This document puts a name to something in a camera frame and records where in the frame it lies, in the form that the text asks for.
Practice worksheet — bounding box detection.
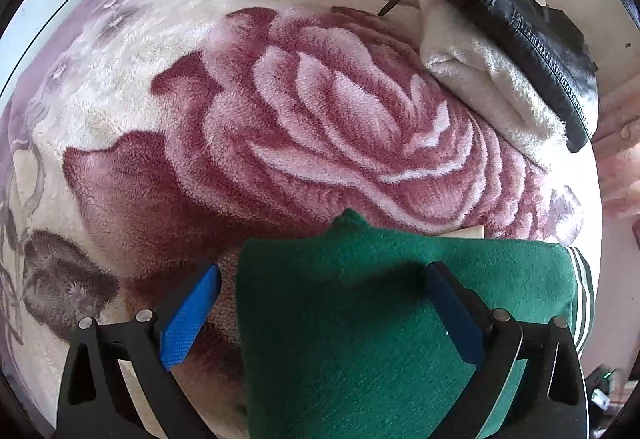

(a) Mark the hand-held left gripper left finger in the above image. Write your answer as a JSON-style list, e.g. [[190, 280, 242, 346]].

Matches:
[[55, 263, 223, 439]]

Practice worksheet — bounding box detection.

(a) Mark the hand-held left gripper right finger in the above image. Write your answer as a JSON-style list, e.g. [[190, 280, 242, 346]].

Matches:
[[425, 261, 589, 439]]

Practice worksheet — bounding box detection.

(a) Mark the green and cream varsity jacket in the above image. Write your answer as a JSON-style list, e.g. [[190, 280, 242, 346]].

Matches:
[[235, 209, 597, 439]]

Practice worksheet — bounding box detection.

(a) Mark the person's right hand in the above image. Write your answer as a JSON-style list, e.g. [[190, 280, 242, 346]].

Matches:
[[592, 84, 640, 222]]

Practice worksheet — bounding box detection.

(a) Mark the device with green light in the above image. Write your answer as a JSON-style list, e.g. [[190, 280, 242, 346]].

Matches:
[[587, 365, 624, 421]]

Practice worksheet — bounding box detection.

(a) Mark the floral plush blanket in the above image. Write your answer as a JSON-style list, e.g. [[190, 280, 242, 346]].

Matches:
[[0, 0, 597, 439]]

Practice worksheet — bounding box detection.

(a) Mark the white fluffy cloth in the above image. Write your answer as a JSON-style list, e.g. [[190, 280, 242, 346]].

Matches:
[[419, 0, 572, 170]]

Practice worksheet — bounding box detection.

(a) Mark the black leather jacket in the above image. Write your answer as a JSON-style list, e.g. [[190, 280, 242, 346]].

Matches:
[[377, 0, 600, 154]]

